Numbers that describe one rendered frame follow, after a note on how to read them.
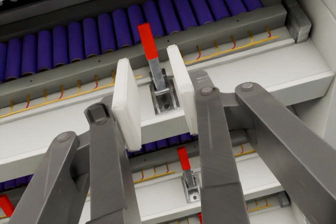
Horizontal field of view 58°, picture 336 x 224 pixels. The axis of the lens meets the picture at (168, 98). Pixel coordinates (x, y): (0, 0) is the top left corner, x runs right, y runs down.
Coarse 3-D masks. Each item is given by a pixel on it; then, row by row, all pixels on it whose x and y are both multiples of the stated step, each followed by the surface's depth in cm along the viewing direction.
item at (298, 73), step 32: (64, 0) 40; (288, 0) 34; (320, 0) 30; (288, 32) 35; (320, 32) 32; (160, 64) 36; (192, 64) 35; (224, 64) 34; (256, 64) 34; (288, 64) 33; (320, 64) 32; (64, 96) 36; (288, 96) 34; (320, 96) 35; (0, 128) 35; (32, 128) 34; (64, 128) 34; (160, 128) 34; (0, 160) 33; (32, 160) 34
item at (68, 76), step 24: (216, 24) 35; (240, 24) 34; (264, 24) 35; (192, 48) 35; (216, 48) 34; (48, 72) 35; (72, 72) 34; (96, 72) 35; (0, 96) 35; (24, 96) 36; (72, 96) 35
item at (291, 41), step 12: (252, 48) 34; (264, 48) 34; (276, 48) 34; (216, 60) 34; (228, 60) 34; (168, 72) 34; (144, 84) 35; (84, 96) 35; (96, 96) 35; (36, 108) 35; (48, 108) 35; (0, 120) 35; (12, 120) 35
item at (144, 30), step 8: (144, 24) 29; (144, 32) 29; (144, 40) 29; (152, 40) 29; (144, 48) 30; (152, 48) 30; (152, 56) 30; (152, 64) 30; (152, 72) 31; (160, 72) 31; (160, 80) 31; (160, 88) 32
